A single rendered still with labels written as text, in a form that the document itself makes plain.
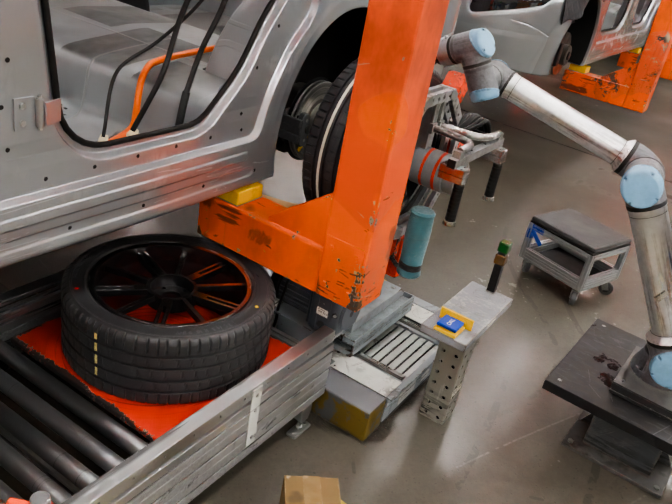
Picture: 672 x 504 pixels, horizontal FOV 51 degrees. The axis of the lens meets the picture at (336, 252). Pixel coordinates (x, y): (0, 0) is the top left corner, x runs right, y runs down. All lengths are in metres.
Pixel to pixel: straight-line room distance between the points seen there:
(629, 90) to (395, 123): 4.23
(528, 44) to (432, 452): 3.23
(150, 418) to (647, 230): 1.56
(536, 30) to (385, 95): 3.21
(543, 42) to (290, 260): 3.26
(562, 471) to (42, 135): 2.01
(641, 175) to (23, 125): 1.66
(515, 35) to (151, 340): 3.64
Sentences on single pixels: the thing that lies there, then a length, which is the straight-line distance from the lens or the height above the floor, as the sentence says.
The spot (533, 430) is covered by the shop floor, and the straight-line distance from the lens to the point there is 2.87.
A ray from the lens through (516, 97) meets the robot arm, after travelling 2.41.
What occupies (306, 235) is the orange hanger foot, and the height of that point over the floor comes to 0.69.
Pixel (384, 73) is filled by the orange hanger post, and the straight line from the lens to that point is 1.97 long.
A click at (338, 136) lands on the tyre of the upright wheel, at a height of 0.95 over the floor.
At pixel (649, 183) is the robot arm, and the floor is 1.08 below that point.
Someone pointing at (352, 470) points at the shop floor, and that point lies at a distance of 2.45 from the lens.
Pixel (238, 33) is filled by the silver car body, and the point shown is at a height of 1.18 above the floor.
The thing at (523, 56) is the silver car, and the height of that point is 0.87.
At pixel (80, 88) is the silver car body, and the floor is 0.89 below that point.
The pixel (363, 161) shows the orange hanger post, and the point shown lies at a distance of 2.05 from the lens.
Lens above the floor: 1.69
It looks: 27 degrees down
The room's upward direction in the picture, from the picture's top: 11 degrees clockwise
